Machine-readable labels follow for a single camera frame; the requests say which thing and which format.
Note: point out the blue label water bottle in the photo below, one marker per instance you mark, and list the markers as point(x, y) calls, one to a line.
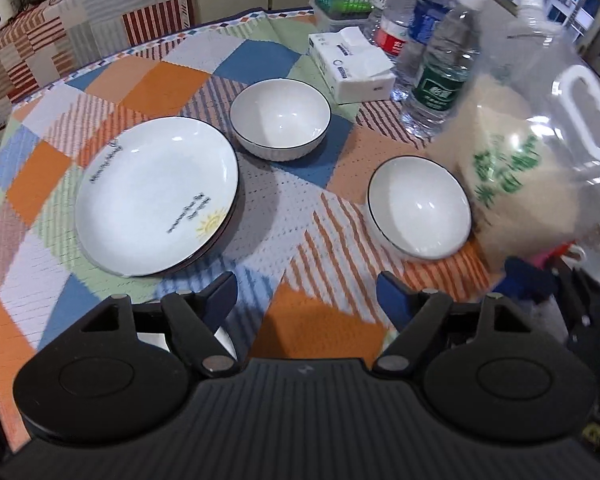
point(430, 20)

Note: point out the white tissue pack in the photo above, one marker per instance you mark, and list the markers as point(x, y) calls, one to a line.
point(350, 70)

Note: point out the clear plastic jug of rice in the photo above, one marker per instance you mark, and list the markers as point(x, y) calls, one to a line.
point(505, 160)

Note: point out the striped patchwork cabinet cloth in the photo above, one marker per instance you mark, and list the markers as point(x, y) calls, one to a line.
point(80, 25)

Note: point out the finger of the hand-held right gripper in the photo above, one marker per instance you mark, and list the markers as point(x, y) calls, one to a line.
point(527, 280)

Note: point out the white plate with sun print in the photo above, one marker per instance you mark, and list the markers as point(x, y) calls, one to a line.
point(155, 195)

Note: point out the green label water bottle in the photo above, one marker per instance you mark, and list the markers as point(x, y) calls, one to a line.
point(440, 85)

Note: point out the pink plastic item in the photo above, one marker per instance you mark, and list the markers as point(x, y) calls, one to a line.
point(555, 252)

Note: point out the colourful patchwork tablecloth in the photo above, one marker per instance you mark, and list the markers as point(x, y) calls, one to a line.
point(300, 240)

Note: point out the green plastic basket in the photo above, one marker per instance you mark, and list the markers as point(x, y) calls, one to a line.
point(340, 2)

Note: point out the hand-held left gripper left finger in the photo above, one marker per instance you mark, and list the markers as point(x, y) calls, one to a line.
point(220, 300)

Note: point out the red label water bottle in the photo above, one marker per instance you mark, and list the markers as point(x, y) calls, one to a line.
point(395, 15)

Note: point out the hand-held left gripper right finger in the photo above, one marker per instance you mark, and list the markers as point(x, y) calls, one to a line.
point(392, 300)

